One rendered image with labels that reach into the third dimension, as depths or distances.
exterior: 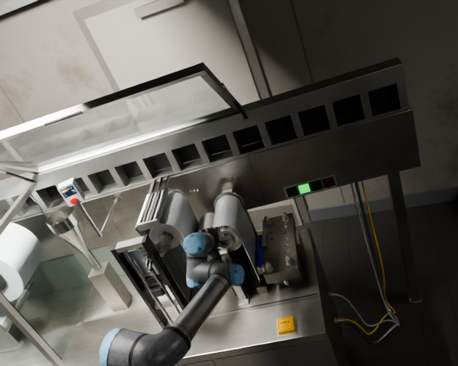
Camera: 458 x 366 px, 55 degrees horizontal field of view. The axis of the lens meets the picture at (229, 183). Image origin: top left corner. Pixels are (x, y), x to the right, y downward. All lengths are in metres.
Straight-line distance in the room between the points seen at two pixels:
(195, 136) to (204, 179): 0.23
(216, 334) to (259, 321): 0.20
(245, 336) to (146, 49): 2.09
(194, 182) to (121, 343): 1.03
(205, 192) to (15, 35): 2.15
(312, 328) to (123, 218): 1.10
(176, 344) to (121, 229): 1.22
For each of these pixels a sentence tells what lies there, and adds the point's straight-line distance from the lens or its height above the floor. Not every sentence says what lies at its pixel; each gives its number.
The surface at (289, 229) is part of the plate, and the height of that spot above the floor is 1.03.
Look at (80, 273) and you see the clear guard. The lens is 2.65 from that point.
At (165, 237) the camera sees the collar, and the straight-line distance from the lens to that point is 1.91.
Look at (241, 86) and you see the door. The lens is 3.18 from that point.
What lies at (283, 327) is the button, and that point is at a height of 0.92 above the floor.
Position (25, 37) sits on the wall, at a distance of 3.74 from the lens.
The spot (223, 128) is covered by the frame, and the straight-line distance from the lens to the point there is 1.99.
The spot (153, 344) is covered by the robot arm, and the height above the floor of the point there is 1.52.
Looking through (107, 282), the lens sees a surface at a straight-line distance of 2.32.
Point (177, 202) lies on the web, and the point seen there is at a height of 1.39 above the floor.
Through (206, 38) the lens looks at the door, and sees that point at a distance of 3.11.
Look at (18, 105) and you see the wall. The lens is 4.07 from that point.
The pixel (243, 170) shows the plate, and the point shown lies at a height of 1.37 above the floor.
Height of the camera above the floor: 2.41
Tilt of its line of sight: 31 degrees down
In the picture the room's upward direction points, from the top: 23 degrees counter-clockwise
